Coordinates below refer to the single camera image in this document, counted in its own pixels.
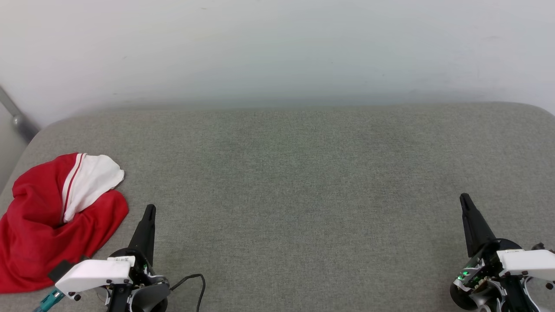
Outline grey metal pole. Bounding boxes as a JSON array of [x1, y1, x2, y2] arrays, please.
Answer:
[[0, 86, 40, 143]]

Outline thin black cable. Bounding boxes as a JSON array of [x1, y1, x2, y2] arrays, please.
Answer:
[[169, 273, 206, 312]]

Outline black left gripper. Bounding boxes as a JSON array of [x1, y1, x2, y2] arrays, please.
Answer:
[[106, 204, 170, 312]]

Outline red and white garment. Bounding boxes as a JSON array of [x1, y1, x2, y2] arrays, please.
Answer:
[[0, 153, 130, 294]]

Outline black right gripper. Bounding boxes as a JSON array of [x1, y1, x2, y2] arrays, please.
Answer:
[[449, 193, 555, 312]]

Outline teal cable connector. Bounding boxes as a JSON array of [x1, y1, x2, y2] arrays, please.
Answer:
[[34, 289, 65, 312]]

